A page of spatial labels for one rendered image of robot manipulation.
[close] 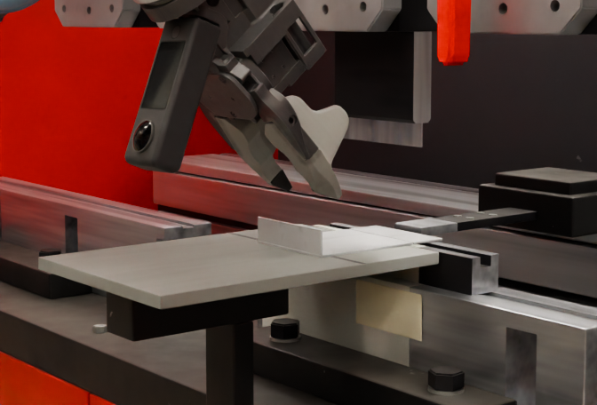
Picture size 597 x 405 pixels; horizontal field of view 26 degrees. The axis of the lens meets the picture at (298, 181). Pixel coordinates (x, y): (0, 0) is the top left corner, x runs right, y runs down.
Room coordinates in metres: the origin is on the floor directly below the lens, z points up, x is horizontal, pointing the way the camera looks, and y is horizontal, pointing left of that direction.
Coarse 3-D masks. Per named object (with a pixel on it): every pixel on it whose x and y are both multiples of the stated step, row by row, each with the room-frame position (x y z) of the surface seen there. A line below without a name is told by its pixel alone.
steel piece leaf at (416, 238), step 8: (368, 232) 1.10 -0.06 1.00; (376, 232) 1.10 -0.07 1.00; (384, 232) 1.10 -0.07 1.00; (392, 232) 1.10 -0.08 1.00; (400, 232) 1.10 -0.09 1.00; (408, 232) 1.10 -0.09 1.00; (408, 240) 1.06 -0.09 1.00; (416, 240) 1.06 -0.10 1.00; (424, 240) 1.06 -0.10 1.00; (432, 240) 1.07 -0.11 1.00; (440, 240) 1.07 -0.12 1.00
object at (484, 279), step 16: (336, 224) 1.16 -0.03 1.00; (448, 256) 1.02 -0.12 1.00; (464, 256) 1.00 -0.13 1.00; (480, 256) 1.02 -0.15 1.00; (496, 256) 1.01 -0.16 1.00; (432, 272) 1.03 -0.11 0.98; (448, 272) 1.02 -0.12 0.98; (464, 272) 1.00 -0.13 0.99; (480, 272) 1.00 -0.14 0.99; (496, 272) 1.01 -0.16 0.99; (448, 288) 1.02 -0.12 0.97; (464, 288) 1.00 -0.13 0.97; (480, 288) 1.00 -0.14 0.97; (496, 288) 1.01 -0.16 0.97
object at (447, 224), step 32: (480, 192) 1.26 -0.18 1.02; (512, 192) 1.23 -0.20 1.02; (544, 192) 1.20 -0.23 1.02; (576, 192) 1.19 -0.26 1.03; (416, 224) 1.13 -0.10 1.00; (448, 224) 1.13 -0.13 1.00; (480, 224) 1.15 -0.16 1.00; (512, 224) 1.23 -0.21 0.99; (544, 224) 1.19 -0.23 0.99; (576, 224) 1.17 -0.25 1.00
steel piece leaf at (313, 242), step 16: (272, 224) 1.04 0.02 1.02; (288, 224) 1.03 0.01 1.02; (272, 240) 1.04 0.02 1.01; (288, 240) 1.03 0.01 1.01; (304, 240) 1.01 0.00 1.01; (320, 240) 0.99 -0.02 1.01; (336, 240) 1.06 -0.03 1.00; (352, 240) 1.06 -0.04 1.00; (368, 240) 1.06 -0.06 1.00; (384, 240) 1.06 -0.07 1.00; (400, 240) 1.06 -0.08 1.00; (320, 256) 0.99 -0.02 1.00
